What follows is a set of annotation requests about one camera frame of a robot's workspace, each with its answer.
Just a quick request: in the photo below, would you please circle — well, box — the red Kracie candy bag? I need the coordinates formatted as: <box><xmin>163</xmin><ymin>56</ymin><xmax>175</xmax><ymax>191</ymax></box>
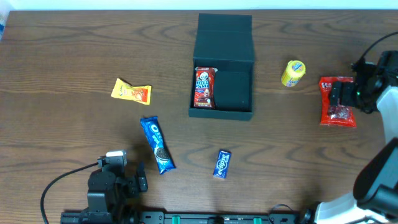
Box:
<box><xmin>319</xmin><ymin>77</ymin><xmax>356</xmax><ymax>128</ymax></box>

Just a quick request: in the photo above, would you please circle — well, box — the blue Oreo cookie pack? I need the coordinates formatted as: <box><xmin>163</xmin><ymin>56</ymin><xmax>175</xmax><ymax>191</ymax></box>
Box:
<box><xmin>140</xmin><ymin>116</ymin><xmax>176</xmax><ymax>175</ymax></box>

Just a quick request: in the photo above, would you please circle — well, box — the blue Eclipse mint box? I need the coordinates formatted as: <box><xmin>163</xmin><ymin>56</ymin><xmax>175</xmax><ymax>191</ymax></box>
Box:
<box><xmin>213</xmin><ymin>150</ymin><xmax>231</xmax><ymax>179</ymax></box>

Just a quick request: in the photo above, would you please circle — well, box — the red Hello Panda box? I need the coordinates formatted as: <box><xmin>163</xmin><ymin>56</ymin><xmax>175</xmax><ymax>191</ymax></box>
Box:
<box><xmin>193</xmin><ymin>67</ymin><xmax>218</xmax><ymax>109</ymax></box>

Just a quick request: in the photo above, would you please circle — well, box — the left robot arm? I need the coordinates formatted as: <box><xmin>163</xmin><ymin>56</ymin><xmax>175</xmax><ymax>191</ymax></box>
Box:
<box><xmin>78</xmin><ymin>162</ymin><xmax>148</xmax><ymax>224</ymax></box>

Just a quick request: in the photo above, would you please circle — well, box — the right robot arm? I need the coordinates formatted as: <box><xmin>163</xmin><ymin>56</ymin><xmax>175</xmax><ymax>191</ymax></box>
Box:
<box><xmin>301</xmin><ymin>50</ymin><xmax>397</xmax><ymax>224</ymax></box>

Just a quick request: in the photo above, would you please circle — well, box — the yellow candy bottle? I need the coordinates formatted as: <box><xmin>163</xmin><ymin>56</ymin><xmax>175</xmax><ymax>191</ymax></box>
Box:
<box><xmin>281</xmin><ymin>60</ymin><xmax>306</xmax><ymax>87</ymax></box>

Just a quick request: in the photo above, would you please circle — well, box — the yellow orange snack packet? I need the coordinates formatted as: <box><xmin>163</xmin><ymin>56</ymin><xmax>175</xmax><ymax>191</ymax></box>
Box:
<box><xmin>111</xmin><ymin>78</ymin><xmax>152</xmax><ymax>105</ymax></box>

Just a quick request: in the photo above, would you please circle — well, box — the dark green open box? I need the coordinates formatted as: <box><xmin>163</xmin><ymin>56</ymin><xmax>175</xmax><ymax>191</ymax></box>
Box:
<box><xmin>188</xmin><ymin>14</ymin><xmax>255</xmax><ymax>121</ymax></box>

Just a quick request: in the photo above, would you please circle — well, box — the white blue object corner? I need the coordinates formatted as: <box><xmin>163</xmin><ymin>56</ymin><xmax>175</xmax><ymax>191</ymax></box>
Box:
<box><xmin>0</xmin><ymin>4</ymin><xmax>10</xmax><ymax>40</ymax></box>

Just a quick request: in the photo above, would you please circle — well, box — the black mounting rail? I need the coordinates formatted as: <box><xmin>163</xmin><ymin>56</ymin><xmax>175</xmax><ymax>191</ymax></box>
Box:
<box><xmin>60</xmin><ymin>205</ymin><xmax>299</xmax><ymax>224</ymax></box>

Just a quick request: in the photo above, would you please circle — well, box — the black left cable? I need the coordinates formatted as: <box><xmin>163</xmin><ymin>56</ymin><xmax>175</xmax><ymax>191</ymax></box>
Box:
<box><xmin>39</xmin><ymin>161</ymin><xmax>100</xmax><ymax>224</ymax></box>

